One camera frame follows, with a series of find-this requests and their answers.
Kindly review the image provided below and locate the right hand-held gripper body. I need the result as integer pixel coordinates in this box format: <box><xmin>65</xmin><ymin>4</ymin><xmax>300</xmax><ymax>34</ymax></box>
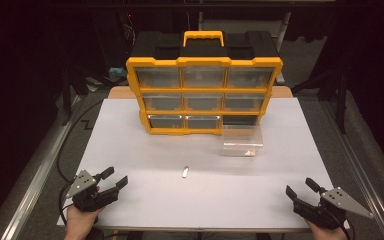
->
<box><xmin>293</xmin><ymin>186</ymin><xmax>375</xmax><ymax>231</ymax></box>

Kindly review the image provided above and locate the teal object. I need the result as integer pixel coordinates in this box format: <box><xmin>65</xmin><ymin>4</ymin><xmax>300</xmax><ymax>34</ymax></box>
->
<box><xmin>109</xmin><ymin>67</ymin><xmax>128</xmax><ymax>80</ymax></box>

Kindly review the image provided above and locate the person's right hand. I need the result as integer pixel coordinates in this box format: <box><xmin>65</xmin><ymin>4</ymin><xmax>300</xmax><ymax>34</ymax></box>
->
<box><xmin>305</xmin><ymin>221</ymin><xmax>349</xmax><ymax>240</ymax></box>

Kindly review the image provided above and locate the white board sheet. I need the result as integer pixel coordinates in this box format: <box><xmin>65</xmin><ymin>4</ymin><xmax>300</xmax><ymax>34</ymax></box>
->
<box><xmin>57</xmin><ymin>97</ymin><xmax>350</xmax><ymax>233</ymax></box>

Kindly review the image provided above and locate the set of clear cabinet drawers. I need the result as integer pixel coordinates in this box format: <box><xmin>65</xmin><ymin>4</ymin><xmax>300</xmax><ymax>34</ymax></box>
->
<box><xmin>135</xmin><ymin>66</ymin><xmax>276</xmax><ymax>130</ymax></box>

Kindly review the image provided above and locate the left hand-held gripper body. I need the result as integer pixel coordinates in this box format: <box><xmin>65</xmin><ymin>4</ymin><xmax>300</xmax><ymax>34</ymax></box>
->
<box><xmin>65</xmin><ymin>169</ymin><xmax>120</xmax><ymax>213</ymax></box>

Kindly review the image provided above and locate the clear plastic drawer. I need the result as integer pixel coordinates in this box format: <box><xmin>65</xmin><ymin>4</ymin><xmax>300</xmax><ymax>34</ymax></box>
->
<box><xmin>221</xmin><ymin>124</ymin><xmax>264</xmax><ymax>158</ymax></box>

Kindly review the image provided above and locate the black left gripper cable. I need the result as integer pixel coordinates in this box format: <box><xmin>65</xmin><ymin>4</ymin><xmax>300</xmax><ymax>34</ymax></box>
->
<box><xmin>56</xmin><ymin>99</ymin><xmax>105</xmax><ymax>231</ymax></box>

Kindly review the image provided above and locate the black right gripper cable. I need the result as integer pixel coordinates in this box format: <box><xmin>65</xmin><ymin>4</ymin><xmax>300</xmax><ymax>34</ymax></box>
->
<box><xmin>326</xmin><ymin>206</ymin><xmax>356</xmax><ymax>240</ymax></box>

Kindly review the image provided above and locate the person's left hand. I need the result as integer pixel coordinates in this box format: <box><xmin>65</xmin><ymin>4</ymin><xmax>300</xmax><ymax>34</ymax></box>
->
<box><xmin>63</xmin><ymin>205</ymin><xmax>105</xmax><ymax>240</ymax></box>

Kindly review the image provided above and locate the yellow black organizer cabinet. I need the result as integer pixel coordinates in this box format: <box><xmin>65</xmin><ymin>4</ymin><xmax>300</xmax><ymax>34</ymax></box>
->
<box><xmin>125</xmin><ymin>30</ymin><xmax>284</xmax><ymax>136</ymax></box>

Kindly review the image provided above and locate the aluminium frame rail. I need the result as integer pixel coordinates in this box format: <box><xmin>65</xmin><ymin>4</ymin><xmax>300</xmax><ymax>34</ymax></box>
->
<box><xmin>319</xmin><ymin>99</ymin><xmax>384</xmax><ymax>240</ymax></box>
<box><xmin>0</xmin><ymin>95</ymin><xmax>82</xmax><ymax>240</ymax></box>

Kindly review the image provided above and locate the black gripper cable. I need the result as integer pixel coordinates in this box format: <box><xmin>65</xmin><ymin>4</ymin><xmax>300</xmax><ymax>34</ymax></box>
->
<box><xmin>326</xmin><ymin>206</ymin><xmax>356</xmax><ymax>240</ymax></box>
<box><xmin>56</xmin><ymin>99</ymin><xmax>105</xmax><ymax>231</ymax></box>

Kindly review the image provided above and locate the black metal stand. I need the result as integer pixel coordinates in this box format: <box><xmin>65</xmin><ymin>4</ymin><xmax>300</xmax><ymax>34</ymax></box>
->
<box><xmin>60</xmin><ymin>64</ymin><xmax>128</xmax><ymax>126</ymax></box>
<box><xmin>291</xmin><ymin>66</ymin><xmax>352</xmax><ymax>135</ymax></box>

